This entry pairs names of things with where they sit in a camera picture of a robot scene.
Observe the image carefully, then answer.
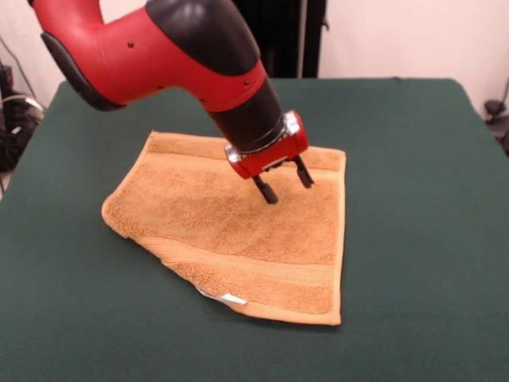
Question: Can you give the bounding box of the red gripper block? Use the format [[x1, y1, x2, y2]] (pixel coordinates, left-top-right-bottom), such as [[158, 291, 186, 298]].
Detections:
[[233, 110, 315, 206]]

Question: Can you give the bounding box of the orange terry towel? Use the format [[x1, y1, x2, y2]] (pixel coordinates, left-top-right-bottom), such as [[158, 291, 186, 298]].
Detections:
[[101, 130, 348, 327]]

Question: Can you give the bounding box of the dark green table cloth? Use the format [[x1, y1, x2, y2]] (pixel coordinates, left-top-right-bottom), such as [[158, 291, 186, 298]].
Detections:
[[0, 77, 509, 382]]

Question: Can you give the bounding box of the black power adapter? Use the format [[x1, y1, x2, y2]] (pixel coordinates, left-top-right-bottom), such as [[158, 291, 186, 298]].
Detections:
[[484, 99, 509, 156]]

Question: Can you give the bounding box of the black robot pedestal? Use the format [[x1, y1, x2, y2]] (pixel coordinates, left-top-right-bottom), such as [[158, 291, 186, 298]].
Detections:
[[238, 0, 331, 80]]

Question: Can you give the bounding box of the black cable heap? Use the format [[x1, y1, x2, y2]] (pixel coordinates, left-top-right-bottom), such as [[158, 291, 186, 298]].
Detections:
[[0, 59, 45, 173]]

